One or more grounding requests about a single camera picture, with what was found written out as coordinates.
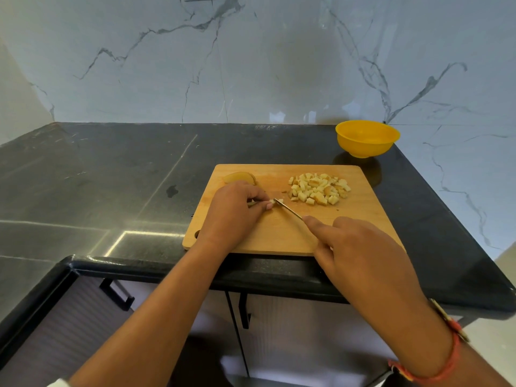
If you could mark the pile of diced apple pieces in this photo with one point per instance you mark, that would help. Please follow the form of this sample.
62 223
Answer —
319 189

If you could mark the person's right hand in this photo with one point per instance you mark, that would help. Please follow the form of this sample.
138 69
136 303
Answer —
363 257

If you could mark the person's left forearm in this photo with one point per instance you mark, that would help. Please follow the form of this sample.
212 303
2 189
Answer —
149 322

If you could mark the apple slice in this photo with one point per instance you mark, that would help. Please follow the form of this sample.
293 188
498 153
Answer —
240 178

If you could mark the kitchen knife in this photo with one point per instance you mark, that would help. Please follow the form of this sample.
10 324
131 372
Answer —
288 209

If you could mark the person's left hand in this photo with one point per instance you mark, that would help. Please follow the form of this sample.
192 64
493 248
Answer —
229 215

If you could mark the wooden cutting board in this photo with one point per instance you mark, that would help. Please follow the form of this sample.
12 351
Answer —
282 221

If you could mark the person's right forearm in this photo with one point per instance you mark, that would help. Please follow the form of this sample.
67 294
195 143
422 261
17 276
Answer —
435 342

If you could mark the grey cabinet door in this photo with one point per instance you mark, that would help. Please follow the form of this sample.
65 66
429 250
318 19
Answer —
121 314
318 342

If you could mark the yellow plastic bowl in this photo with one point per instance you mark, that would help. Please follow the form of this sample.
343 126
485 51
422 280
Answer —
367 137

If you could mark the person's left fingers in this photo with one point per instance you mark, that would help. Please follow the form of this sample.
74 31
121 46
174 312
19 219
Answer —
258 197

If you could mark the small apple strip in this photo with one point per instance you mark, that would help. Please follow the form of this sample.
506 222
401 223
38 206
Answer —
275 202

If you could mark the red thread wristband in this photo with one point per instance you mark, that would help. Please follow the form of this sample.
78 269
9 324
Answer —
437 358

